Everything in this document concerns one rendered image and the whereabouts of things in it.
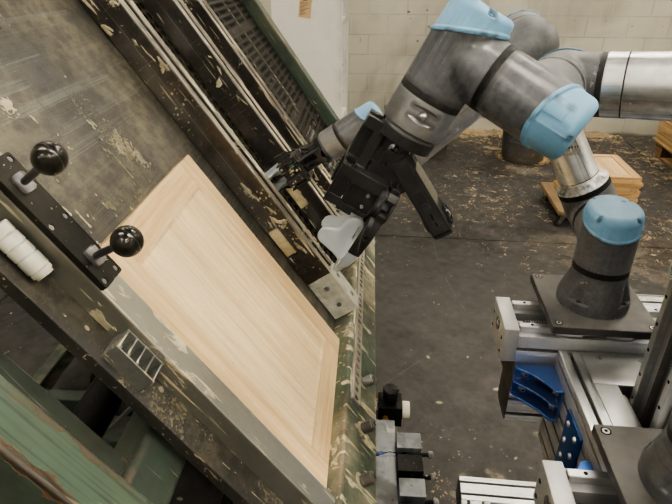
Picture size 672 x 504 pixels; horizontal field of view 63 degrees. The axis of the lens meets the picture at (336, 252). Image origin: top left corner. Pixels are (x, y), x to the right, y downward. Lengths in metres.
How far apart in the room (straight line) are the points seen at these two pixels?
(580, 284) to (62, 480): 1.03
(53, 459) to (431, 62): 0.55
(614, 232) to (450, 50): 0.71
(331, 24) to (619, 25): 3.09
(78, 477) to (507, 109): 0.57
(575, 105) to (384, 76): 5.73
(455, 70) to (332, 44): 4.27
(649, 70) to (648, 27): 6.00
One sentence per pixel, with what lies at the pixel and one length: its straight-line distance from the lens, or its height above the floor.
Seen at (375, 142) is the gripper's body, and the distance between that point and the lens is 0.65.
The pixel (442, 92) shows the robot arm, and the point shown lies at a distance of 0.62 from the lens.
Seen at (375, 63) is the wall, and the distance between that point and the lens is 6.28.
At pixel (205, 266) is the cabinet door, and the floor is 1.23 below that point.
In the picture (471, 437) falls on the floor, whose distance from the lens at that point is 2.42.
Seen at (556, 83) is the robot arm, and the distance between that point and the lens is 0.61.
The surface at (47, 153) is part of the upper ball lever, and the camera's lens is 0.66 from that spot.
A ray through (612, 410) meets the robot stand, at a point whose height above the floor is 0.95.
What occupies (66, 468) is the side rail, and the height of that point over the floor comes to 1.28.
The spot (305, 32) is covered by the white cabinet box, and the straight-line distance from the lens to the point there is 4.89.
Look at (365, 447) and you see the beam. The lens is 1.18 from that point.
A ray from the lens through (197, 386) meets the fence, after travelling 0.82.
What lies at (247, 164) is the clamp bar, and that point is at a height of 1.30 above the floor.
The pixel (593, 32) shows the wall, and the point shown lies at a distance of 6.54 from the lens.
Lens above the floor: 1.72
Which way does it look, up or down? 28 degrees down
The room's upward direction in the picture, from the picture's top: straight up
